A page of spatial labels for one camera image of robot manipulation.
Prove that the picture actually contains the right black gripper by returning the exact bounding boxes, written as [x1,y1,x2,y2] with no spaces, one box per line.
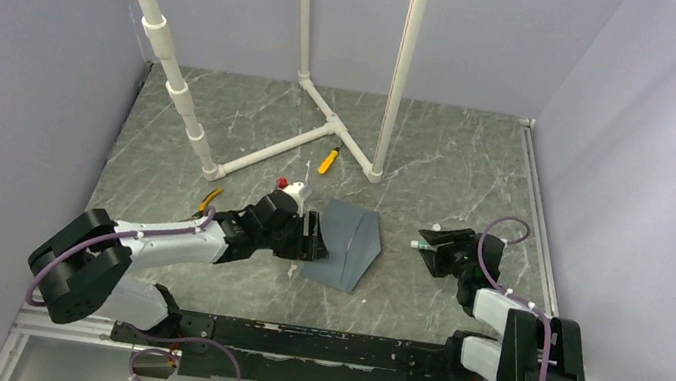
[414,221,479,283]

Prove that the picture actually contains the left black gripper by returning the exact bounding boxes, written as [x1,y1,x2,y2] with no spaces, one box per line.
[256,203,334,265]

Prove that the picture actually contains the grey-blue envelope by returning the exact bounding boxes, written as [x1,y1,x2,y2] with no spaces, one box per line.
[299,198,382,293]

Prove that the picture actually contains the green white glue stick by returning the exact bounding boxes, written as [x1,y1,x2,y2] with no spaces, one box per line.
[410,240,436,251]

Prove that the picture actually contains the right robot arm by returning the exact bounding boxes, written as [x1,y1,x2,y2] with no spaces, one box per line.
[413,228,586,381]

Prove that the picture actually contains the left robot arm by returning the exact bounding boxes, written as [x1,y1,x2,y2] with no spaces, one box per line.
[24,189,330,346]

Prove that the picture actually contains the white pipe with red stripe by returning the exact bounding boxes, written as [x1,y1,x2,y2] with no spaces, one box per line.
[367,0,428,183]

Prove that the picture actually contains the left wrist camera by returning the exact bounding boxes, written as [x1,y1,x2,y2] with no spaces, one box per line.
[276,177,312,215]

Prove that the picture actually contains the yellow handled pliers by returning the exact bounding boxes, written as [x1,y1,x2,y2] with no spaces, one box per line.
[196,188,224,217]

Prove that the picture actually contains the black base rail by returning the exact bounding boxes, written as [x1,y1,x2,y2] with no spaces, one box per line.
[111,311,480,381]

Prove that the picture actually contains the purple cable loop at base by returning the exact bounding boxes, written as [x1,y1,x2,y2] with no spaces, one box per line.
[126,327,248,381]

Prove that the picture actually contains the white PVC pipe frame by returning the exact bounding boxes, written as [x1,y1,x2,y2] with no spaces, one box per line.
[135,0,409,187]

